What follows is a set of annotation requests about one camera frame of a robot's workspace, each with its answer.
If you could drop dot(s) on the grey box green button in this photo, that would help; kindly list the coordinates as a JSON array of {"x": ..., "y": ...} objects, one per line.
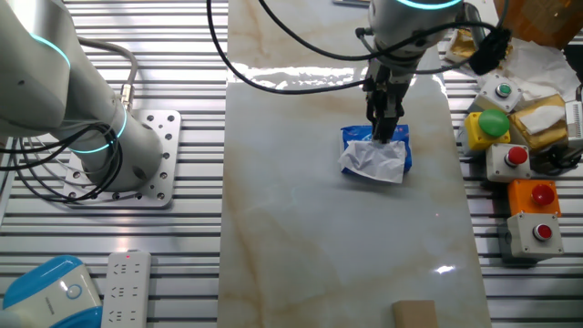
[{"x": 498, "y": 93}]

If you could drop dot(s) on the blue tissue pack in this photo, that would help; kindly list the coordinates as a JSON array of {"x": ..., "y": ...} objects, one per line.
[{"x": 373, "y": 159}]

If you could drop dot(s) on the blue and white device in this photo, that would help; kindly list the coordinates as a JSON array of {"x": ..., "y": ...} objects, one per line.
[{"x": 45, "y": 296}]

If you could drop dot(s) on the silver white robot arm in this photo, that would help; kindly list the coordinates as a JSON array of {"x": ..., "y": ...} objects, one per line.
[{"x": 45, "y": 82}]

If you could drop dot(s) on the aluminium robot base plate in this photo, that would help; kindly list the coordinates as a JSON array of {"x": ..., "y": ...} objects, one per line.
[{"x": 164, "y": 150}]

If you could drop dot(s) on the yellow box green button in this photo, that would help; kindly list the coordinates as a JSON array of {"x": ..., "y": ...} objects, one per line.
[{"x": 487, "y": 130}]

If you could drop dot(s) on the grey box red button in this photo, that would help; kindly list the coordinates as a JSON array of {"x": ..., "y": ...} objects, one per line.
[
  {"x": 533, "y": 237},
  {"x": 508, "y": 164}
]

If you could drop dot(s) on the light wooden block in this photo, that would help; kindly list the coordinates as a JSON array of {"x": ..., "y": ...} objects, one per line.
[{"x": 415, "y": 315}]

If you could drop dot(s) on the grey ribbed handheld device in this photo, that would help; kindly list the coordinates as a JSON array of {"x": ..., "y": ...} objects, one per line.
[{"x": 575, "y": 120}]

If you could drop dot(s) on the orange box red button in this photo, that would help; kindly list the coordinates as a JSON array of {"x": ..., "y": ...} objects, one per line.
[{"x": 533, "y": 198}]

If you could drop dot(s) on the crumpled white paper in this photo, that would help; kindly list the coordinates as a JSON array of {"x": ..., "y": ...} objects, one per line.
[{"x": 542, "y": 68}]

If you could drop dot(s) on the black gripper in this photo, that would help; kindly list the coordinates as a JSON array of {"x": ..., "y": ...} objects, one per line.
[{"x": 389, "y": 77}]

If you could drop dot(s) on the gold foil package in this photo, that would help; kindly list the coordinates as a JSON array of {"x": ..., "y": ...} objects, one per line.
[{"x": 460, "y": 45}]

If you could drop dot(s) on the brown cardboard box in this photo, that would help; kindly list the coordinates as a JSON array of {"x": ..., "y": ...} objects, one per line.
[{"x": 537, "y": 18}]

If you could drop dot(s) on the white power strip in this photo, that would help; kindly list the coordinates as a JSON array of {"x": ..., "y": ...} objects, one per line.
[{"x": 126, "y": 291}]

